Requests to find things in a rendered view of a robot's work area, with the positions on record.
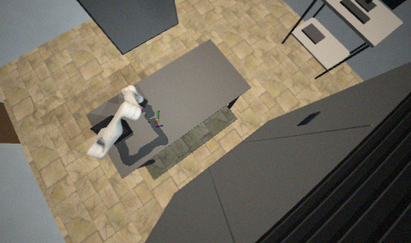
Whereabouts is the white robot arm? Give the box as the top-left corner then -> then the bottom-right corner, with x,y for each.
87,85 -> 142,159

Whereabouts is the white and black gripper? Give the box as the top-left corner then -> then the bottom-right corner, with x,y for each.
137,95 -> 148,108

